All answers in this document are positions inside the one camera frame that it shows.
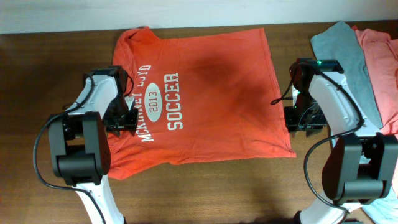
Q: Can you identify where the orange soccer t-shirt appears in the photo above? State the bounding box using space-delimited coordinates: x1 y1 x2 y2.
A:
108 27 295 180

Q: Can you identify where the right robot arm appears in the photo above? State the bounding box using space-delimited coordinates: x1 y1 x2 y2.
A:
284 58 397 223

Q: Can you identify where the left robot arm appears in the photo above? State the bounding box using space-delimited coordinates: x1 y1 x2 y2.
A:
46 66 138 223

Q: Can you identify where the grey t-shirt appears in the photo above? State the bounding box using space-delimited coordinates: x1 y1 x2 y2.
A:
310 21 398 224

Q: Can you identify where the pink coral t-shirt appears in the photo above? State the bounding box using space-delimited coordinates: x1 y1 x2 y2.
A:
353 26 397 136

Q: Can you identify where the black cable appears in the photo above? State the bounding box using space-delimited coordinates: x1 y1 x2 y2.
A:
32 72 135 224
269 62 365 224

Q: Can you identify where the right black cable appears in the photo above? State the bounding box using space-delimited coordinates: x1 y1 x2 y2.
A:
269 62 365 224

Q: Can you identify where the left black cable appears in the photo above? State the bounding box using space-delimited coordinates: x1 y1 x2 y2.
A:
32 72 135 224

